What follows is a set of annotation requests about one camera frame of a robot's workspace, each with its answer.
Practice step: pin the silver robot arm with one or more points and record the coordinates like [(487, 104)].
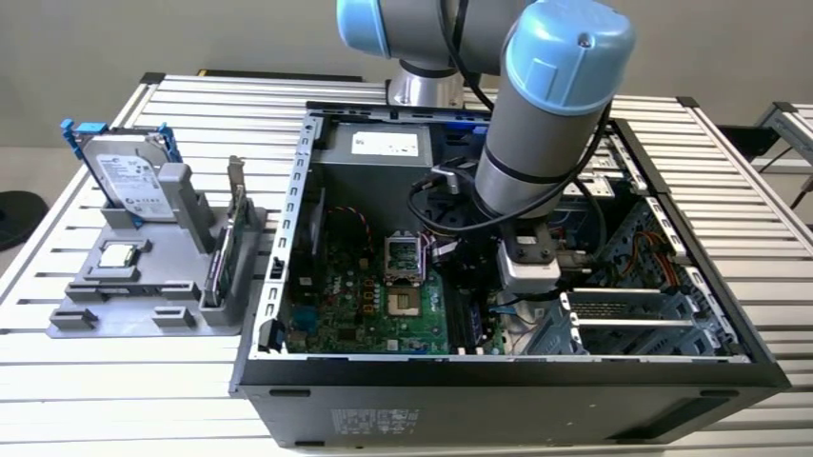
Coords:
[(539, 143)]

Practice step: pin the black RAM slot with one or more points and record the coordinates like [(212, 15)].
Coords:
[(461, 328), (453, 323)]

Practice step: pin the CPU socket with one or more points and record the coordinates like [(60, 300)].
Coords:
[(405, 302)]

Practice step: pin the green motherboard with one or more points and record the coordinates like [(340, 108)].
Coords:
[(349, 295)]

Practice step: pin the grey power supply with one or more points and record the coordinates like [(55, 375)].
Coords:
[(374, 190)]

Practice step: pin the grey metal drive cage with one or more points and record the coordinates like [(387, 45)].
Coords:
[(599, 188)]

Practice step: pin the silver disk bay cage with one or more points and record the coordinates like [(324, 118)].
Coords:
[(636, 323)]

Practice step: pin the blue expansion slot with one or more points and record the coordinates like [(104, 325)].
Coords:
[(304, 319)]

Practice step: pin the black PC case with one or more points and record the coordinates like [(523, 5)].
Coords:
[(507, 414)]

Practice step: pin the black blue plastic tab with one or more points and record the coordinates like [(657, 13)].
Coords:
[(270, 335)]

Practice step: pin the graphics card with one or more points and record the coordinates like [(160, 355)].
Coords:
[(222, 266)]

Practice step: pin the grey parts rack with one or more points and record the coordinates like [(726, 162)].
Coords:
[(164, 247)]

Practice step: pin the silver CPU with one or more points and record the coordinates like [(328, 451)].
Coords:
[(115, 258)]

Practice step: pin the hard disk in blue carrier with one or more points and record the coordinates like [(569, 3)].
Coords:
[(123, 176)]

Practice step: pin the black round stand base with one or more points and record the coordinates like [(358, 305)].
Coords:
[(19, 219)]

